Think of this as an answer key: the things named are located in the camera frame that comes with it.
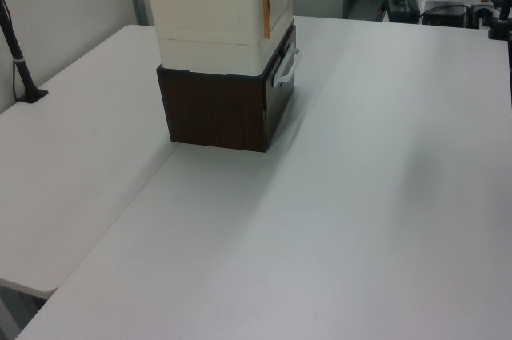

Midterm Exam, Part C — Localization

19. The tan strip door handle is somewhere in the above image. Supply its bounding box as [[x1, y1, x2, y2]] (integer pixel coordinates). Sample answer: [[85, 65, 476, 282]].
[[261, 0, 273, 41]]

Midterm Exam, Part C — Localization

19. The cream plastic storage cabinet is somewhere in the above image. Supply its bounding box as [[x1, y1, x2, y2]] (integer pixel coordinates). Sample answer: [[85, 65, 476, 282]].
[[142, 0, 295, 77]]

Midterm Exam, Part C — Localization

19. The dark brown wooden drawer box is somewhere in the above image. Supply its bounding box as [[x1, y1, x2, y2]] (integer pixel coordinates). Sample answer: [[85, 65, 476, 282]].
[[155, 19, 298, 154]]

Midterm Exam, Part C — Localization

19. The dark drawer front panel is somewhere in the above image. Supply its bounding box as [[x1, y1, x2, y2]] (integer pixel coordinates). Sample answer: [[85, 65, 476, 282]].
[[262, 24, 298, 147]]

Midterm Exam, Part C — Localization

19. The black electronics box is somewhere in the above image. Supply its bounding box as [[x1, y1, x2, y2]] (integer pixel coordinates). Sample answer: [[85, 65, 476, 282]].
[[422, 0, 470, 28]]

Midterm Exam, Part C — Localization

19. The white drawer handle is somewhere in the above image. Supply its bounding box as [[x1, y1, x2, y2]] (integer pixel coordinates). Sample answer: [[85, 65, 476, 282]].
[[271, 48, 301, 88]]

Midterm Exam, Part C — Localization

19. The black camera stand pole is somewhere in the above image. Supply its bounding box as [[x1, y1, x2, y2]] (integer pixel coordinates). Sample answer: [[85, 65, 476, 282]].
[[0, 0, 50, 103]]

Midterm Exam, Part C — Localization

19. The black clamp mount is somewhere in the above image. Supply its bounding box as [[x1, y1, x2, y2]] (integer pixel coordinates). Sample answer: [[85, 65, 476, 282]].
[[468, 0, 498, 30]]

